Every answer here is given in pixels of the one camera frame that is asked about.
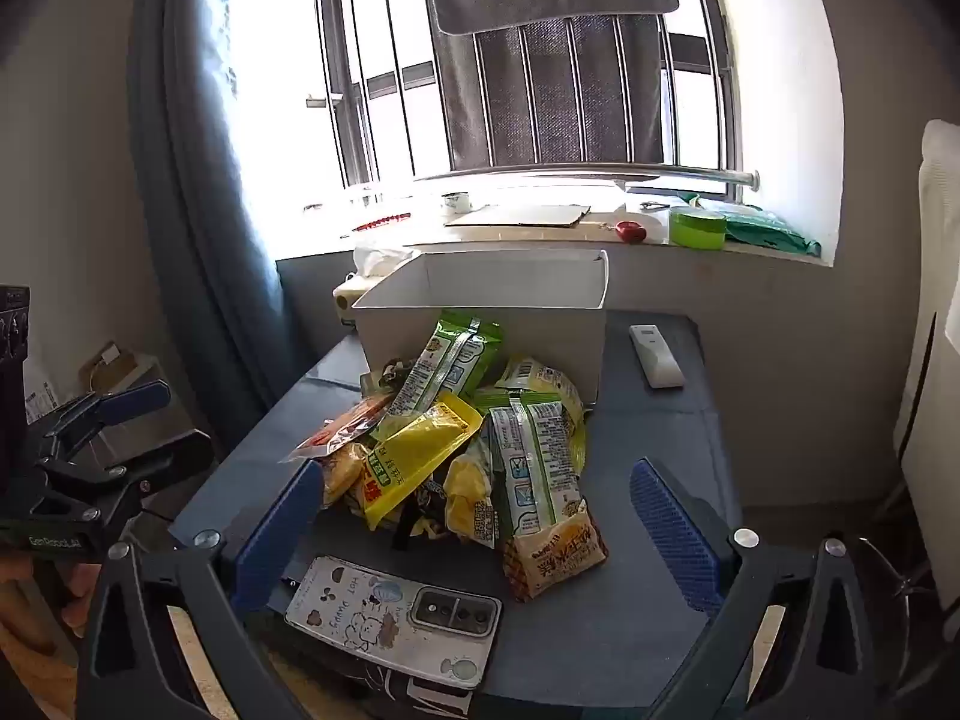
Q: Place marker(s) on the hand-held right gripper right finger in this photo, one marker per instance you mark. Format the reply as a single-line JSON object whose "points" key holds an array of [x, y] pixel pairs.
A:
{"points": [[675, 532]]}

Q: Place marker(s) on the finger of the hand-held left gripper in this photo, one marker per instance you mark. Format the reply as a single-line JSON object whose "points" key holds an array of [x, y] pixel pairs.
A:
{"points": [[142, 469], [124, 403]]}

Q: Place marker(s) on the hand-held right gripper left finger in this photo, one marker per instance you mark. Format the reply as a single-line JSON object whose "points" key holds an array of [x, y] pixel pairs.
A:
{"points": [[277, 532]]}

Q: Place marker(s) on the pile of snack packets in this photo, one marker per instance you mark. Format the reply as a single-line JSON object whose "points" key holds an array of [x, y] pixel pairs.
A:
{"points": [[420, 457]]}

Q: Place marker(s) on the white cardboard box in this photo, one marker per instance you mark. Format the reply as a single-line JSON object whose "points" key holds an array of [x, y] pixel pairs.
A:
{"points": [[547, 337]]}

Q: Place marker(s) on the person's left hand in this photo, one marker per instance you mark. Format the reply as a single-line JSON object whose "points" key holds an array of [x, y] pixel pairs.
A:
{"points": [[79, 596]]}

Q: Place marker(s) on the brown cardboard box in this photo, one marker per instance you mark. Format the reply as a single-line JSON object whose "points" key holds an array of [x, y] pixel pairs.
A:
{"points": [[112, 371]]}

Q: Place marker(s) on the phone with white cartoon case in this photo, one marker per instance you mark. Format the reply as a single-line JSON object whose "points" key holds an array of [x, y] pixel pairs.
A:
{"points": [[375, 615]]}

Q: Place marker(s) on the white remote control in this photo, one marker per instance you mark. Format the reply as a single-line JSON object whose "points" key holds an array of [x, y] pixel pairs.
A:
{"points": [[656, 356]]}

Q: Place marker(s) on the blue curtain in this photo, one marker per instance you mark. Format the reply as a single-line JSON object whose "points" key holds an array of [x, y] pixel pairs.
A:
{"points": [[202, 202]]}

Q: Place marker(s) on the chrome chair base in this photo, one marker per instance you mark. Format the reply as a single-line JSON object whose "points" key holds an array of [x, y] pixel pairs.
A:
{"points": [[900, 577]]}

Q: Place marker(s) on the green round container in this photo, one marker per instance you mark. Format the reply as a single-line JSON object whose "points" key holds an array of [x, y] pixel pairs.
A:
{"points": [[697, 231]]}

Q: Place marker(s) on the small red case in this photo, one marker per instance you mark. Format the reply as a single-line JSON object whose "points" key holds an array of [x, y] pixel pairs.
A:
{"points": [[631, 232]]}

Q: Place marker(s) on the green plastic bag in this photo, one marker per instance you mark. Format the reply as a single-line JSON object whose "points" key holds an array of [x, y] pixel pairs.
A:
{"points": [[772, 232]]}

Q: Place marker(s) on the small metal tool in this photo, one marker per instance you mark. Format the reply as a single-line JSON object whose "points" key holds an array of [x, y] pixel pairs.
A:
{"points": [[656, 205]]}

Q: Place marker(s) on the flat cardboard sheet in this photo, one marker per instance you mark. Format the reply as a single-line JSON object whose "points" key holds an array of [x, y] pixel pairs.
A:
{"points": [[517, 216]]}

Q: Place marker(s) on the tape roll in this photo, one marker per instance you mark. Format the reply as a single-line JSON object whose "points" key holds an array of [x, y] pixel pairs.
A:
{"points": [[455, 202]]}

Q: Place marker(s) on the window security grille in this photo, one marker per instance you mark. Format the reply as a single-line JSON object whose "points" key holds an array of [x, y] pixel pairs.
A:
{"points": [[352, 90]]}

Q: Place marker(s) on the thick steel rail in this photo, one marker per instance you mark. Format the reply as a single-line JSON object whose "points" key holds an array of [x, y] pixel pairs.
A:
{"points": [[675, 172]]}

